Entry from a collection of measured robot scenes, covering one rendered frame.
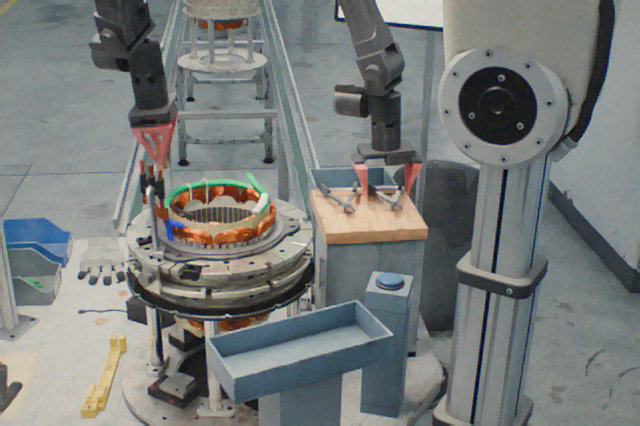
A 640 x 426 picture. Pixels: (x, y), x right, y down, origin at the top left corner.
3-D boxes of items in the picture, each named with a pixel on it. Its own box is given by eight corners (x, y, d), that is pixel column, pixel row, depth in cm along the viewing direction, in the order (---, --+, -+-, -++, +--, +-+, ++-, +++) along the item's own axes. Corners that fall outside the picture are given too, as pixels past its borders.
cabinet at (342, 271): (309, 311, 179) (310, 200, 168) (393, 306, 181) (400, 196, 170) (323, 363, 161) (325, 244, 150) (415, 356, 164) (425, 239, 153)
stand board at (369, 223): (309, 200, 168) (310, 189, 167) (401, 196, 171) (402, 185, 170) (325, 245, 150) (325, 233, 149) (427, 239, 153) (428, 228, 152)
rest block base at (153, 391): (164, 380, 152) (164, 373, 151) (199, 394, 149) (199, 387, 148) (147, 394, 148) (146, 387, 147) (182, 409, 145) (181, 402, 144)
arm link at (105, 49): (109, 34, 126) (140, -2, 130) (59, 29, 132) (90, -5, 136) (144, 91, 135) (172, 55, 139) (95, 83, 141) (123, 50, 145)
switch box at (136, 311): (144, 306, 180) (142, 283, 177) (181, 317, 176) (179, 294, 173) (126, 319, 175) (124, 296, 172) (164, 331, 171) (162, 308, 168)
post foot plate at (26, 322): (40, 320, 173) (40, 317, 173) (13, 342, 166) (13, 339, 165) (5, 312, 176) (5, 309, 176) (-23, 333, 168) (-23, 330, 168)
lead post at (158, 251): (151, 259, 133) (146, 192, 128) (155, 251, 135) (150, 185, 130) (163, 259, 133) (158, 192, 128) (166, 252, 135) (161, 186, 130)
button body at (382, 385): (359, 412, 148) (365, 290, 137) (366, 389, 154) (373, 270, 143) (398, 419, 146) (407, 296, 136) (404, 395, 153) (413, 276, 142)
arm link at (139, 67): (142, 44, 131) (166, 34, 135) (111, 40, 134) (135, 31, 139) (149, 85, 134) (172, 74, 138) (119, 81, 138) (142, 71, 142)
